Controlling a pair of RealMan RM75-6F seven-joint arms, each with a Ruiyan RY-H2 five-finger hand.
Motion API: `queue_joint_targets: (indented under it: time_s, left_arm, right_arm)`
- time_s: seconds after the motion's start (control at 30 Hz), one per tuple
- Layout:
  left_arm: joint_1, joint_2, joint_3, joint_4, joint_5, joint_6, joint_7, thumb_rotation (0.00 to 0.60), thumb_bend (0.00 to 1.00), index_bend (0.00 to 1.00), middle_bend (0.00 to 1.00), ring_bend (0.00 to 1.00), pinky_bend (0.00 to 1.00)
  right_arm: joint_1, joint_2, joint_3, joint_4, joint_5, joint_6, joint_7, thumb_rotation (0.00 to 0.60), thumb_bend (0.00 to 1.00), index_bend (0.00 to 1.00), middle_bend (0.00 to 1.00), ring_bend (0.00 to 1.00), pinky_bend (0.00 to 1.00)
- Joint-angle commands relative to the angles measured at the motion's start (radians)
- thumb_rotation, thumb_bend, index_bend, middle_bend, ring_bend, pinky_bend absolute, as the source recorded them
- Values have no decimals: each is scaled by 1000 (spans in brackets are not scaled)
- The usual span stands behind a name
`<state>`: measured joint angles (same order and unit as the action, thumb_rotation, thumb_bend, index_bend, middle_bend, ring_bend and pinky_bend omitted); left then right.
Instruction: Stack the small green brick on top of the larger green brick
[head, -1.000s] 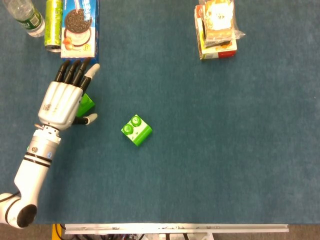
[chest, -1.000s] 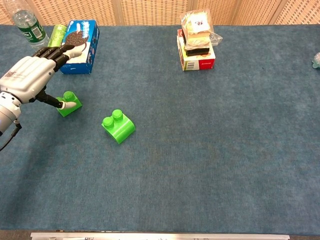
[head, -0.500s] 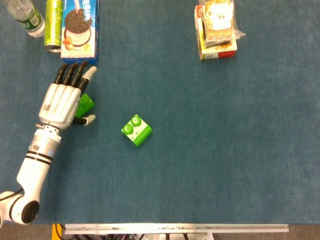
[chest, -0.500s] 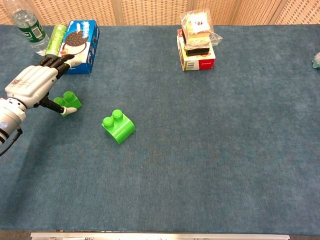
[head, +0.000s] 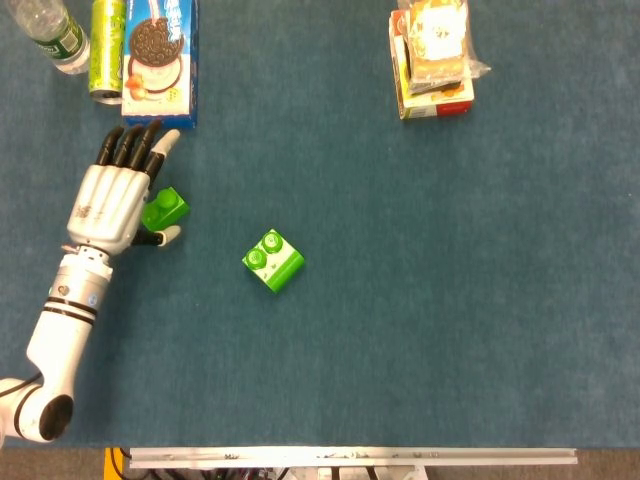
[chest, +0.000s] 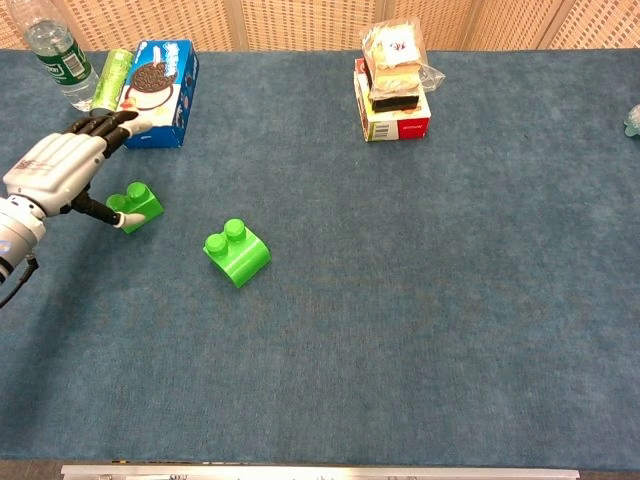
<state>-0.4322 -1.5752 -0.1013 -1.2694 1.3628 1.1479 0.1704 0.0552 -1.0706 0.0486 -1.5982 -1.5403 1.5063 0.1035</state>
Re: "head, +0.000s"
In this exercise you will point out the small green toy brick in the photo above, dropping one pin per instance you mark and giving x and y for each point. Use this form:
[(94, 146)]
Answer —
[(170, 205)]

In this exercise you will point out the yellow base part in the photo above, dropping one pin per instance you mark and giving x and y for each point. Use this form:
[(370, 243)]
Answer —
[(111, 462)]

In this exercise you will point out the dark snack package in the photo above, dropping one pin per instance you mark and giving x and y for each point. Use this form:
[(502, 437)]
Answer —
[(430, 89)]

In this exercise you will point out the aluminium rail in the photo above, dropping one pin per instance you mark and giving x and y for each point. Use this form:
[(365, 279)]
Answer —
[(350, 457)]

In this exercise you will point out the red white yellow carton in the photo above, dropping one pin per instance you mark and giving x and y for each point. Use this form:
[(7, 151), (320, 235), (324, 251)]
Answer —
[(435, 107)]

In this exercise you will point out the blue felt table cover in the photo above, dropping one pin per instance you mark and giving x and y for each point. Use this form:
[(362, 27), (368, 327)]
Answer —
[(400, 300)]

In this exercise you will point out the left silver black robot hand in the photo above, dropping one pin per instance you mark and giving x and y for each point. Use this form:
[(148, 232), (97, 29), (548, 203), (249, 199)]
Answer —
[(102, 205)]

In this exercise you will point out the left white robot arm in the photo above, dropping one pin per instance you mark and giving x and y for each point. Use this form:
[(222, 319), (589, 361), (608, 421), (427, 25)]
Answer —
[(60, 340)]

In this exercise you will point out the blue cookie box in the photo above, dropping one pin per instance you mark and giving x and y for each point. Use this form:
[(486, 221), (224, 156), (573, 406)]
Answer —
[(160, 75)]

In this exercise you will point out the green drink can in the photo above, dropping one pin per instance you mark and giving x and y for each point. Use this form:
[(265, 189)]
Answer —
[(106, 50)]

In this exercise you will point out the bagged sponge pack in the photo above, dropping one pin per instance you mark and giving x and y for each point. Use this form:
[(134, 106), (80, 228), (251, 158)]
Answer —
[(440, 35)]

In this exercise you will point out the clear plastic water bottle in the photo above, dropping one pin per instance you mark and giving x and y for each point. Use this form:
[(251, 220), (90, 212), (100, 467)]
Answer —
[(55, 40)]

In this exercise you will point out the large green toy brick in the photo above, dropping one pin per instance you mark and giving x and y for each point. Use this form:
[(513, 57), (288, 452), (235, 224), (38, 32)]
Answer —
[(280, 272)]

